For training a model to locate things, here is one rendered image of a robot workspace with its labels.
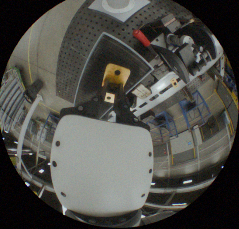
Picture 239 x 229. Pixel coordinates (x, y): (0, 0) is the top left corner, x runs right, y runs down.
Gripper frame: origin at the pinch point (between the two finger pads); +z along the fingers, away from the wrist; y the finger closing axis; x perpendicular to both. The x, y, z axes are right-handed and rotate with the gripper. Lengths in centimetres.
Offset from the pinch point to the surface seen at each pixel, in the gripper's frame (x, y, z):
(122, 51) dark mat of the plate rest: 5.7, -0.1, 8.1
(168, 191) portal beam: -193, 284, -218
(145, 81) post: -2.0, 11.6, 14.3
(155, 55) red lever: 8.2, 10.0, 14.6
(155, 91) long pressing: -10.2, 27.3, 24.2
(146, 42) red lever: 9.9, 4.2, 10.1
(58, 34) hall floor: 14, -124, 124
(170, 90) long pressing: -4.0, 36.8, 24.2
